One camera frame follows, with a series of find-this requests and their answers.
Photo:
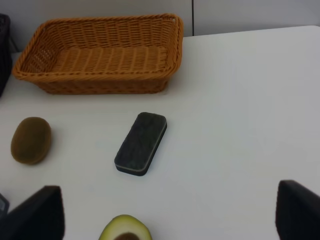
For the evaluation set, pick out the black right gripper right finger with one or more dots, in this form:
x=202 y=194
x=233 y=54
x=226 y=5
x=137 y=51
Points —
x=297 y=214

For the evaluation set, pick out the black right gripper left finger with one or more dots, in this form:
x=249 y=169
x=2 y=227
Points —
x=40 y=217

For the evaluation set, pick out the brown kiwi fruit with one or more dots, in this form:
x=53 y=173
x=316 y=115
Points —
x=31 y=141

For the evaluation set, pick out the halved avocado with pit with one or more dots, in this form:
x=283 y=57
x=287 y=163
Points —
x=125 y=227

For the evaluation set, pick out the dark brown wicker basket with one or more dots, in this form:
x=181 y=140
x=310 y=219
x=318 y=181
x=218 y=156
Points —
x=5 y=54

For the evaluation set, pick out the orange wicker basket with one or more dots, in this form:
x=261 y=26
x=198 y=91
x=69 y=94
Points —
x=103 y=55

